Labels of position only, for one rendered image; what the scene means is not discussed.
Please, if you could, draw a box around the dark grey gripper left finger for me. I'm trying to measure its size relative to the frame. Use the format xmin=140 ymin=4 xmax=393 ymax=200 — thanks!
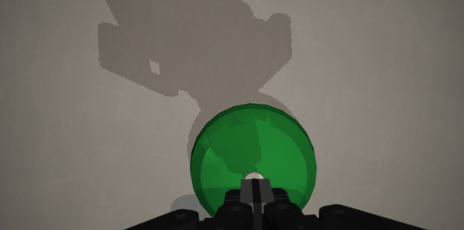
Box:
xmin=124 ymin=178 xmax=258 ymax=230

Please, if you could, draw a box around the green dome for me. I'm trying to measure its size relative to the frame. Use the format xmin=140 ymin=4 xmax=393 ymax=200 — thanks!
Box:
xmin=190 ymin=103 xmax=317 ymax=218

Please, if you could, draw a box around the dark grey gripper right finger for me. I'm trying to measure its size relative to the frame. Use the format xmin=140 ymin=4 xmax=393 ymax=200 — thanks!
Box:
xmin=255 ymin=178 xmax=427 ymax=230

